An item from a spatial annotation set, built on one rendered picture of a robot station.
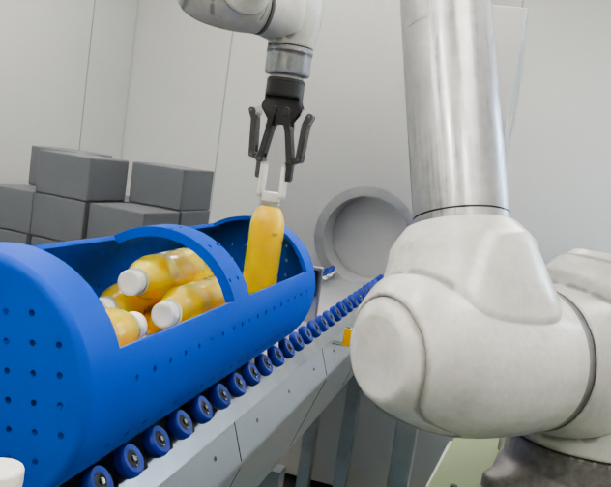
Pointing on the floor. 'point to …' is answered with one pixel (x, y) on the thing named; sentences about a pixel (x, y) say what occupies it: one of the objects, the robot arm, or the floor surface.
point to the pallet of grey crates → (91, 198)
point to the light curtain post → (401, 455)
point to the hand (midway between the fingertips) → (273, 181)
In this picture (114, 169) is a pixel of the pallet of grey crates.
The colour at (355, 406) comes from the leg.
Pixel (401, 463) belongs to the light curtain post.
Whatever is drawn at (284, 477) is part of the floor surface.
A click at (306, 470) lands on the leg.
